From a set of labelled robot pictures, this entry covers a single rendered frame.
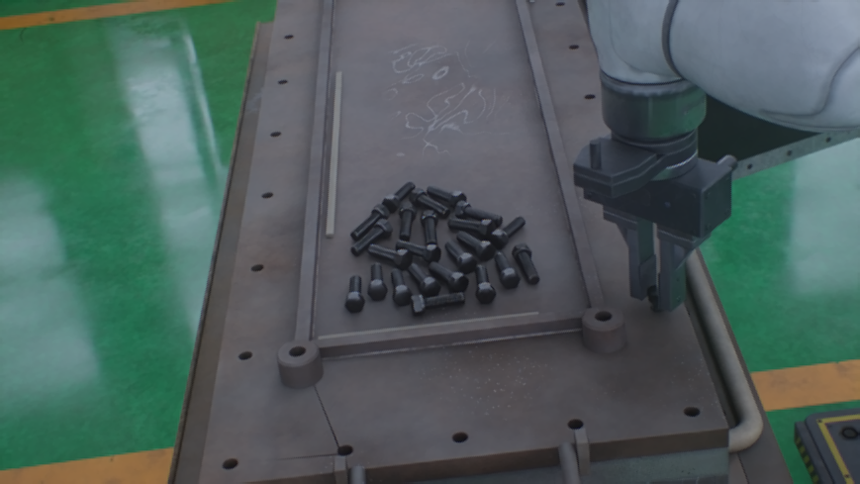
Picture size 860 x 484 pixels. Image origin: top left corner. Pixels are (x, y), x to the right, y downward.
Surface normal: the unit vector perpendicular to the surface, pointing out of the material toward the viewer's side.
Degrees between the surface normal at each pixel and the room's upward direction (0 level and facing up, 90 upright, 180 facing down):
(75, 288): 0
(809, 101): 100
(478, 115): 0
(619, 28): 92
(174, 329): 0
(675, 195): 90
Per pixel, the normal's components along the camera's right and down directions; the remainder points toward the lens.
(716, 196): 0.74, 0.30
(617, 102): -0.76, 0.42
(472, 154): -0.11, -0.84
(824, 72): -0.50, 0.26
